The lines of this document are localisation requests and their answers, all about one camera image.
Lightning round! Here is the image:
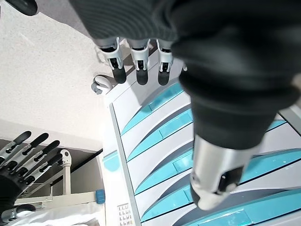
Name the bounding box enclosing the small white wall hook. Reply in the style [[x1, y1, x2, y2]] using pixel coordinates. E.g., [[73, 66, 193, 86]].
[[91, 74, 111, 95]]

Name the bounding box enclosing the white medical drawer cart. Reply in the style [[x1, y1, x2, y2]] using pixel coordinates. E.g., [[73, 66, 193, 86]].
[[103, 62, 301, 226]]

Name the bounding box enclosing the blue fronted cart drawer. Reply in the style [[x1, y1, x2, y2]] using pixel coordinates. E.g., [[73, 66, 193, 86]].
[[140, 148, 301, 223], [120, 82, 194, 142], [127, 109, 195, 165], [134, 117, 287, 196], [145, 188, 301, 226]]

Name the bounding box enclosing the white grid chart sticker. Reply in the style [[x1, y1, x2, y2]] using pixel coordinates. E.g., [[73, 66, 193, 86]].
[[117, 202, 132, 226]]

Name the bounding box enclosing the light blue cart bin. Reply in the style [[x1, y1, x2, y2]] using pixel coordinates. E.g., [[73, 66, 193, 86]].
[[103, 150, 118, 174]]

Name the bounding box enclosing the white bed frame with caster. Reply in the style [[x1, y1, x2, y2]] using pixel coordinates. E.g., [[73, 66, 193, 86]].
[[14, 147, 105, 211]]

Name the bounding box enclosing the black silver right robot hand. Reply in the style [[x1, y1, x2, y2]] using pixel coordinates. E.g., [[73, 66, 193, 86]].
[[0, 130, 64, 223]]

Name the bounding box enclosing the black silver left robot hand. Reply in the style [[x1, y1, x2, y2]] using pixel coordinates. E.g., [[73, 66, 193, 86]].
[[68, 0, 301, 211]]

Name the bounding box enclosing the white bed sheet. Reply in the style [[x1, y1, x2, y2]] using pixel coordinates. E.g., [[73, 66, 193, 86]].
[[14, 203, 106, 226]]

